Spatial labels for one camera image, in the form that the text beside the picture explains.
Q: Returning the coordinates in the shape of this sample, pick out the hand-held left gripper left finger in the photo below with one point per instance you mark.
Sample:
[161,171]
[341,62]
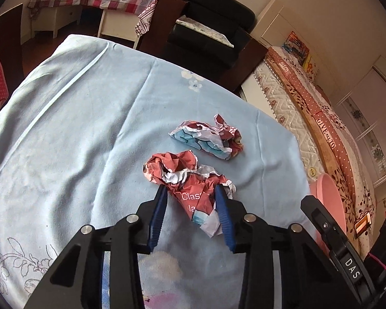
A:
[157,220]

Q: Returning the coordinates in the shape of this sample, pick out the red white paper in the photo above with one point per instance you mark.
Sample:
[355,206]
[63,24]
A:
[186,186]

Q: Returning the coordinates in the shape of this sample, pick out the white patterned seat cushion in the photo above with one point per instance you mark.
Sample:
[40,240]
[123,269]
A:
[206,32]

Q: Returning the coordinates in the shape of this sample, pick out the colourful printed pillow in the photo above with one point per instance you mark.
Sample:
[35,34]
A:
[296,45]

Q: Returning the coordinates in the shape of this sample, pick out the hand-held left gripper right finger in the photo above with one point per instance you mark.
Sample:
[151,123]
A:
[224,220]

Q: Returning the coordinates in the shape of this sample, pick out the white wardrobe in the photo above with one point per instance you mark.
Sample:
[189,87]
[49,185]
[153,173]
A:
[373,116]

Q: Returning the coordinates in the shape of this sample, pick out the white headboard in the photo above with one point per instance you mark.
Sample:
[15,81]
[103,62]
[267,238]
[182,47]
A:
[276,25]

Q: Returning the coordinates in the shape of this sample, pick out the dark wooden chair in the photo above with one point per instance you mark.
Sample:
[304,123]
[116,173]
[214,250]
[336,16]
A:
[9,38]

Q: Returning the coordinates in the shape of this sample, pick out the crumpled paper with blue print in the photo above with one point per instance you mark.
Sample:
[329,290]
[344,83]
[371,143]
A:
[206,138]

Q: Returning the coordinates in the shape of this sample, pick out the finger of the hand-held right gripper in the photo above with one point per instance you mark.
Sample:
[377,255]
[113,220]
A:
[328,231]

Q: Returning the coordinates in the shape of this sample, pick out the yellow floral pillow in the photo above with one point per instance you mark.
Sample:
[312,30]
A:
[311,67]

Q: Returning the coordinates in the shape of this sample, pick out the bed with patterned covers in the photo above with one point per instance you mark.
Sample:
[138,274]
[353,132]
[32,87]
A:
[308,119]

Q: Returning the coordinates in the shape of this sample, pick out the white bench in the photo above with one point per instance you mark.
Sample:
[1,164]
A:
[64,19]

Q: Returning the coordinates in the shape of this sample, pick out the black leather armchair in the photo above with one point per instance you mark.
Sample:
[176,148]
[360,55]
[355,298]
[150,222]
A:
[212,16]

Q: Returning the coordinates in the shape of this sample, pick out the pink plastic bin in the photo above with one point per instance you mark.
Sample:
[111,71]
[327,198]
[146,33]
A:
[328,193]

